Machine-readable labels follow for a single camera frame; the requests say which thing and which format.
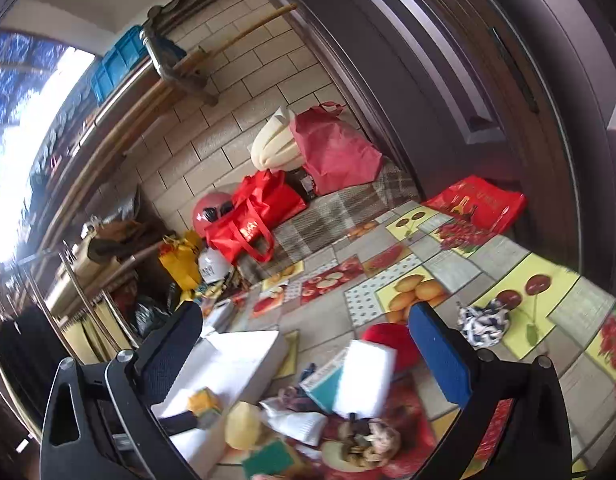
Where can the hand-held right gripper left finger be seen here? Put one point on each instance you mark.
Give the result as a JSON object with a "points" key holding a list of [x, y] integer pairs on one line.
{"points": [[173, 340]]}

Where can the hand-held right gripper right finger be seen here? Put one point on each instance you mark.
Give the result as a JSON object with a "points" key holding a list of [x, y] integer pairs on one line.
{"points": [[440, 355]]}

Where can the black and white scrunchie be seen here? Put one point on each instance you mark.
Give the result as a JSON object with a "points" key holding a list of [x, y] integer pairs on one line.
{"points": [[483, 325]]}

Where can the white shallow tray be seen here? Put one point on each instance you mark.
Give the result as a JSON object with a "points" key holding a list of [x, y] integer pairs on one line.
{"points": [[233, 360]]}

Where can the red round soft pad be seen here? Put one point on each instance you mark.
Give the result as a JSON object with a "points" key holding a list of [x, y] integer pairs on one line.
{"points": [[388, 335]]}

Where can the black plastic bag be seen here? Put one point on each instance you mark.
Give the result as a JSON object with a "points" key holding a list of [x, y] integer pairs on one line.
{"points": [[148, 312]]}

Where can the yellow small box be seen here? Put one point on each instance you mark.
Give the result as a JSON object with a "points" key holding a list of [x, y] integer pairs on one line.
{"points": [[203, 402]]}

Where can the yellow shopping bag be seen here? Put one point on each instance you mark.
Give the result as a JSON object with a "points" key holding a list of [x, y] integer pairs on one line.
{"points": [[180, 262]]}

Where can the white sponge block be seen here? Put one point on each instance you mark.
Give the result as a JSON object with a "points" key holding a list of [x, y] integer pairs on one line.
{"points": [[363, 380]]}

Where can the white helmet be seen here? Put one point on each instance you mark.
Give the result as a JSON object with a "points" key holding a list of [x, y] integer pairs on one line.
{"points": [[213, 265]]}

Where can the brown patterned scrunchie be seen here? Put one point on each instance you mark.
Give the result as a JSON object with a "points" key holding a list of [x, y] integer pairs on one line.
{"points": [[368, 440]]}

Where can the metal storage rack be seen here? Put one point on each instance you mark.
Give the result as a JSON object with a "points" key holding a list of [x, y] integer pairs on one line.
{"points": [[73, 280]]}

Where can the brown bags on shelf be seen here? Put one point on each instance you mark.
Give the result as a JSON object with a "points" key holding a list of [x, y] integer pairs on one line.
{"points": [[118, 235]]}

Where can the fruit print tablecloth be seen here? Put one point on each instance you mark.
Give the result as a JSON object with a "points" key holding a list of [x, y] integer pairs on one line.
{"points": [[513, 260]]}

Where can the teal and white box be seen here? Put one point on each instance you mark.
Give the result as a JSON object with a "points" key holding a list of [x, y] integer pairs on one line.
{"points": [[322, 387]]}

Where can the pink helmet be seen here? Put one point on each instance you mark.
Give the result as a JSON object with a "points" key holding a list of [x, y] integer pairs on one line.
{"points": [[205, 210]]}

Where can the white cloth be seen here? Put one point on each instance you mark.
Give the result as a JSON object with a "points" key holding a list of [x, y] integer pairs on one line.
{"points": [[298, 425]]}

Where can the red tote bag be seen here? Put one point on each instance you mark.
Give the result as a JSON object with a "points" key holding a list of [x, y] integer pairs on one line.
{"points": [[258, 215]]}

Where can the green sponge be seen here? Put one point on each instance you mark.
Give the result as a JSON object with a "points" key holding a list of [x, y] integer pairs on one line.
{"points": [[265, 460]]}

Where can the red printed gift bag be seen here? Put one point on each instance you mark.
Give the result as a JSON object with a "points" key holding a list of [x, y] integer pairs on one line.
{"points": [[478, 202]]}

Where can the plaid blanket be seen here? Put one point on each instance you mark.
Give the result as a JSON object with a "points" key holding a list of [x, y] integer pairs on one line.
{"points": [[333, 215]]}

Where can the cream foam pieces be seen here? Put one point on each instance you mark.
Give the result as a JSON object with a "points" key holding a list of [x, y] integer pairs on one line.
{"points": [[278, 145]]}

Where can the dark red fabric bag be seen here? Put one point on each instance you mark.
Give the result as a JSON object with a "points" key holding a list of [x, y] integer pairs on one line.
{"points": [[338, 155]]}

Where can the window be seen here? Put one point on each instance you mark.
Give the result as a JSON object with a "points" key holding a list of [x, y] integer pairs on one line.
{"points": [[28, 125]]}

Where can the blue plastic crate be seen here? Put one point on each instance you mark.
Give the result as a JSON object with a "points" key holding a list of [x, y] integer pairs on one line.
{"points": [[115, 62]]}

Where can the dark wooden door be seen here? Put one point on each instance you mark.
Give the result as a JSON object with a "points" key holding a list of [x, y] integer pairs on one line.
{"points": [[438, 60]]}

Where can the bamboo pole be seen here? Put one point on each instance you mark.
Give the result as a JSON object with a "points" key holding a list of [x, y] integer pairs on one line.
{"points": [[268, 17]]}

